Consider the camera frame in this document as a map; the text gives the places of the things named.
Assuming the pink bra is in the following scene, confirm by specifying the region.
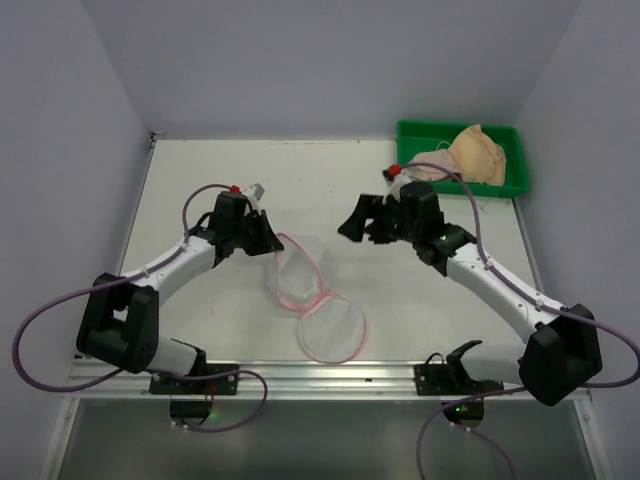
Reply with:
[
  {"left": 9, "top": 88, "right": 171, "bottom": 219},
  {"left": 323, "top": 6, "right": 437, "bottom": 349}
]
[{"left": 405, "top": 141, "right": 460, "bottom": 182}]

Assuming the beige bra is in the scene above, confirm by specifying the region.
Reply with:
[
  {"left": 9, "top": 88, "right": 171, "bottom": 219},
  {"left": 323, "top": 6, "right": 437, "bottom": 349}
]
[{"left": 448, "top": 124, "right": 506, "bottom": 186}]

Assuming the white mesh laundry bag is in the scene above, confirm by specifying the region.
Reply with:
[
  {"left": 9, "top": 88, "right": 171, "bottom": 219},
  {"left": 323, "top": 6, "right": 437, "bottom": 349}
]
[{"left": 266, "top": 232, "right": 367, "bottom": 365}]

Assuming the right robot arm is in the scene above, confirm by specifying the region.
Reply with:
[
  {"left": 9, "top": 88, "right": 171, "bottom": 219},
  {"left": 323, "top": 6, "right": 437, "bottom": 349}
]
[{"left": 338, "top": 181, "right": 602, "bottom": 406}]

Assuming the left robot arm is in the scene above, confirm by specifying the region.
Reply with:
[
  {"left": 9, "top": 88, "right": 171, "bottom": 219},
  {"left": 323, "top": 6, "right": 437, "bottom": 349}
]
[{"left": 76, "top": 184, "right": 284, "bottom": 376}]

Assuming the green plastic tray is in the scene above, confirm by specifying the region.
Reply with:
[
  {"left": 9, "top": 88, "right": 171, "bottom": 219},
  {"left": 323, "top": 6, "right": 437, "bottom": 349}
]
[{"left": 396, "top": 120, "right": 529, "bottom": 199}]

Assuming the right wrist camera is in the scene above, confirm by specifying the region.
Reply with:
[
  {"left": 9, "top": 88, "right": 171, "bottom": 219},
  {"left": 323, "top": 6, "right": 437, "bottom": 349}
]
[{"left": 382, "top": 164, "right": 412, "bottom": 205}]

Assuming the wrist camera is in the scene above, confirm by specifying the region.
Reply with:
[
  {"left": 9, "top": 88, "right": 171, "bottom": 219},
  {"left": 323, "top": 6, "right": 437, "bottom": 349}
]
[
  {"left": 230, "top": 183, "right": 265, "bottom": 214},
  {"left": 382, "top": 164, "right": 412, "bottom": 205}
]

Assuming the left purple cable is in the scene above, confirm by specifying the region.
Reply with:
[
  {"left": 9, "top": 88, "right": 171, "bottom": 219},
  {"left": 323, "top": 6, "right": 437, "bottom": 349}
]
[{"left": 12, "top": 183, "right": 269, "bottom": 432}]

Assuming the purple cable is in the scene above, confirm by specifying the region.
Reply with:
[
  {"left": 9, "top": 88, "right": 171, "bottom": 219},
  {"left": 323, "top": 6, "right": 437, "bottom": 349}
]
[
  {"left": 402, "top": 162, "right": 640, "bottom": 480},
  {"left": 12, "top": 183, "right": 269, "bottom": 432}
]

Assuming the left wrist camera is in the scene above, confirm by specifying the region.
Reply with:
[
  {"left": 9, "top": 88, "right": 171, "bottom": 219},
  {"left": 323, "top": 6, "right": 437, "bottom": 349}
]
[{"left": 230, "top": 183, "right": 265, "bottom": 214}]

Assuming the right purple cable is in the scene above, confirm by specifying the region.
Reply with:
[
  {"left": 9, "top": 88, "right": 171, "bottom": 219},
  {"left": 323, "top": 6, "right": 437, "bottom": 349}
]
[{"left": 402, "top": 162, "right": 640, "bottom": 480}]

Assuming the aluminium mounting rail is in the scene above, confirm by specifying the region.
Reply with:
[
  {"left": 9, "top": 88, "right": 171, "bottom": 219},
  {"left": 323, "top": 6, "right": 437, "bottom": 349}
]
[{"left": 69, "top": 355, "right": 594, "bottom": 401}]

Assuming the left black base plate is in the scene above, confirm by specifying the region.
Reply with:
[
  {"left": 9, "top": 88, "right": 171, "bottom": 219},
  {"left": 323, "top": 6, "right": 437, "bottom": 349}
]
[{"left": 149, "top": 363, "right": 239, "bottom": 396}]

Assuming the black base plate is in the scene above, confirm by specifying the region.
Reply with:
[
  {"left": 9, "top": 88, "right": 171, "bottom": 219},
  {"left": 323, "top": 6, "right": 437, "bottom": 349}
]
[
  {"left": 149, "top": 363, "right": 239, "bottom": 396},
  {"left": 413, "top": 364, "right": 504, "bottom": 397}
]

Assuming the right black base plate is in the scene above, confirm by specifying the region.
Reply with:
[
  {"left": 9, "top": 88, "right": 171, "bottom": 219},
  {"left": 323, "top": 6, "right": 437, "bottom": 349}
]
[{"left": 413, "top": 364, "right": 504, "bottom": 397}]

